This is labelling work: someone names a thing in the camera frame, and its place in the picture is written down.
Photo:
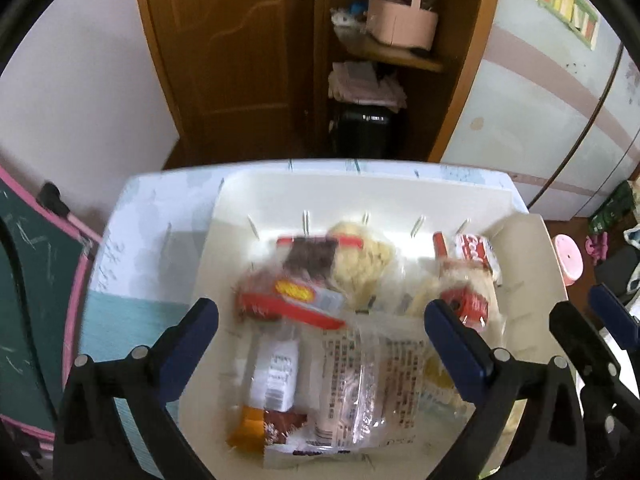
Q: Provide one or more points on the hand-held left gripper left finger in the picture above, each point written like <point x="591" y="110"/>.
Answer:
<point x="197" y="332"/>

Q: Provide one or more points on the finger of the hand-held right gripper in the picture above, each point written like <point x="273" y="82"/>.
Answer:
<point x="582" y="332"/>
<point x="612" y="312"/>

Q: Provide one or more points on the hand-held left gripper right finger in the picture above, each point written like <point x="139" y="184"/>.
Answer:
<point x="452" y="345"/>

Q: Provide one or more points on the large yellow puffed cake packet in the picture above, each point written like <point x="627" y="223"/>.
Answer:
<point x="436" y="377"/>

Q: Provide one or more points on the tan wafer packet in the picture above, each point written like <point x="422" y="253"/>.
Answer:
<point x="452" y="275"/>

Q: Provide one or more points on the red-edged nut cluster packet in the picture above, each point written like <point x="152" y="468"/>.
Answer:
<point x="280" y="305"/>

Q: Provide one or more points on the red snowflake snack packet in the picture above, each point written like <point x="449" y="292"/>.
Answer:
<point x="275" y="375"/>

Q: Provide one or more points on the clear printed bread packet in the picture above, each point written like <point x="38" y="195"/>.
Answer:
<point x="370" y="380"/>

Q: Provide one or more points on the small yellow puffed cake packet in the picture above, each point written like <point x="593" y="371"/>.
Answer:
<point x="360" y="265"/>

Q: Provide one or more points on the dark chocolate snack packet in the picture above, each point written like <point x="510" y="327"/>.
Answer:
<point x="307" y="257"/>

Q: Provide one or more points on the white plastic bin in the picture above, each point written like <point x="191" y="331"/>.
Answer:
<point x="280" y="195"/>

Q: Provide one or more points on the pink toy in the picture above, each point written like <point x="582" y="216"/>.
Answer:
<point x="595" y="246"/>

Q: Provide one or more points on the pink stool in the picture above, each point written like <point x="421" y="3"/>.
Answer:
<point x="567" y="255"/>

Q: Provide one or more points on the green packet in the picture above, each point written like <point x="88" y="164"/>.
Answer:
<point x="612" y="205"/>

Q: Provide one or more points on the black trash can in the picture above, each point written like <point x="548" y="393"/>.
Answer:
<point x="365" y="132"/>

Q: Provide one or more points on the wooden door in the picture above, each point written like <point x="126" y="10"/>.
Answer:
<point x="225" y="60"/>

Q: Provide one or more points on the stack of folded cloths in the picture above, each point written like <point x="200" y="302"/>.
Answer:
<point x="360" y="85"/>

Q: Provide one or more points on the wooden shelf unit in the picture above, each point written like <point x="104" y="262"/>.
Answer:
<point x="470" y="60"/>

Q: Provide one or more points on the pink basket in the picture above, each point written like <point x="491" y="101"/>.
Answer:
<point x="400" y="25"/>

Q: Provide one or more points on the small blue object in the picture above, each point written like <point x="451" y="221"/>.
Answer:
<point x="355" y="9"/>

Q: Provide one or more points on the green chalkboard with pink frame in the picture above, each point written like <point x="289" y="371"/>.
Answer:
<point x="30" y="310"/>

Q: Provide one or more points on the wall poster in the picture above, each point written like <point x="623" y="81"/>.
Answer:
<point x="565" y="0"/>

